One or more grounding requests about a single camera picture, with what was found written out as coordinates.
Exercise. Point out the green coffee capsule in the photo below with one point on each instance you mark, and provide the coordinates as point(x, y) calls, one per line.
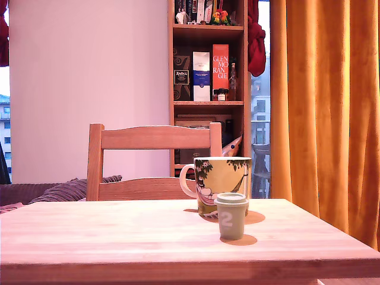
point(236, 230)

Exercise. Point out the hammock print coffee mug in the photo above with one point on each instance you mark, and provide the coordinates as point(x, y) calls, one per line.
point(221, 178)

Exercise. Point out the black box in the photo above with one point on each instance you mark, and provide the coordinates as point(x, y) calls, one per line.
point(194, 155)

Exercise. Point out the wooden chair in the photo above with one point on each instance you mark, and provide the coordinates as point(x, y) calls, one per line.
point(148, 139)

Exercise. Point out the orange white paper roll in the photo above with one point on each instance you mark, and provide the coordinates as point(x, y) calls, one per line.
point(233, 145)

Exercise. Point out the small dark bottle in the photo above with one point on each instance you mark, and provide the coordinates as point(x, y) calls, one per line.
point(215, 95)

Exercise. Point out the dark whisky box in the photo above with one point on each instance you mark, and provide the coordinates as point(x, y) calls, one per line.
point(181, 89)

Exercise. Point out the white and blue whisky box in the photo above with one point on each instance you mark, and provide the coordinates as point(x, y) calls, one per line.
point(201, 89)

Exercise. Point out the small bottle with white label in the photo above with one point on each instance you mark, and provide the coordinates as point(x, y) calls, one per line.
point(222, 95)

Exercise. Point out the clear glass bottle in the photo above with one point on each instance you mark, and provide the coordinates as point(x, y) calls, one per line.
point(232, 86)

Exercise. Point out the grey outdoor chair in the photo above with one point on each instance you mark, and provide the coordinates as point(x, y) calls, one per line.
point(261, 166)

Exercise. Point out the red Glenmorangie box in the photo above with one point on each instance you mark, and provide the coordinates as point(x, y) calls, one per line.
point(220, 53)

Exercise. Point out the wooden bookshelf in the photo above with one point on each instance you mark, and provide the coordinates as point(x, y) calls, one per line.
point(207, 28)

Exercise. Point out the knotted red curtain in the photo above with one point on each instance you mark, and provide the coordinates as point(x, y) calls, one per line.
point(256, 44)

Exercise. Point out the white figurine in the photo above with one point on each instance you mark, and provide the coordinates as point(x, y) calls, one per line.
point(181, 16)

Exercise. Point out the colourful parrot figurine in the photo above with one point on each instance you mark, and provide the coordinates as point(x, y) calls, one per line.
point(220, 16)

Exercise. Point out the white book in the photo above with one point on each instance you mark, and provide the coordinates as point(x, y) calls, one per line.
point(200, 12)

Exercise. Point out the orange curtain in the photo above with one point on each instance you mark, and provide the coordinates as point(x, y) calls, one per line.
point(326, 118)

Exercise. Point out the dark purple sofa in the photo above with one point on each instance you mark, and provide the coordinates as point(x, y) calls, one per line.
point(17, 193)

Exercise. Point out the black slanted stand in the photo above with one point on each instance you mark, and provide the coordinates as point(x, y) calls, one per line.
point(3, 172)

